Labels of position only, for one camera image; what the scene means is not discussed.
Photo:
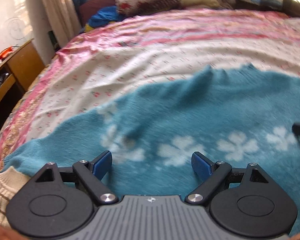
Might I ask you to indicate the beige brown striped sweater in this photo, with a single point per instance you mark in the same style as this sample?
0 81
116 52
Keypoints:
11 181

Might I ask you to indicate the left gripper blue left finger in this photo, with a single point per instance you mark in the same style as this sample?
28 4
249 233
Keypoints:
88 176

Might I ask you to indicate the left beige curtain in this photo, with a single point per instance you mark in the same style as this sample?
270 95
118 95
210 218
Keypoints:
63 19

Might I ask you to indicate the maroon sofa bench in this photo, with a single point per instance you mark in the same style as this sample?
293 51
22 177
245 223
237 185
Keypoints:
102 2

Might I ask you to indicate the blue clothing pile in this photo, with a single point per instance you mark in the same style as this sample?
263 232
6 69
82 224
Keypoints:
103 17

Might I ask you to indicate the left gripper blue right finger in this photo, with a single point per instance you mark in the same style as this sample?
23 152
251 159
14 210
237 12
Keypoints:
213 176

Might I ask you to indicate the teal fuzzy sweater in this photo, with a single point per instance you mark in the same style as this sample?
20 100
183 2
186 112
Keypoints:
237 115

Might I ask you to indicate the wooden side cabinet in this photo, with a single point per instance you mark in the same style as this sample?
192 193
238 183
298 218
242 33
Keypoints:
22 66

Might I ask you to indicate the pink cherry print bedsheet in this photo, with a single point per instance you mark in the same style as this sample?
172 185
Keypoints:
105 63

